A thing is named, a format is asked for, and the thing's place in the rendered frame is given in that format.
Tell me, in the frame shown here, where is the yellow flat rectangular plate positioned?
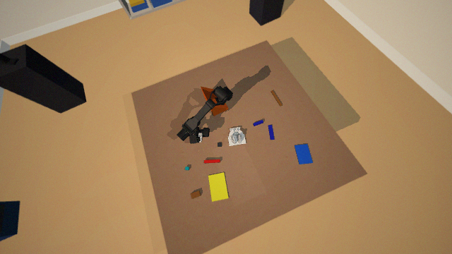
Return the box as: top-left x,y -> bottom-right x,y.
208,172 -> 228,201

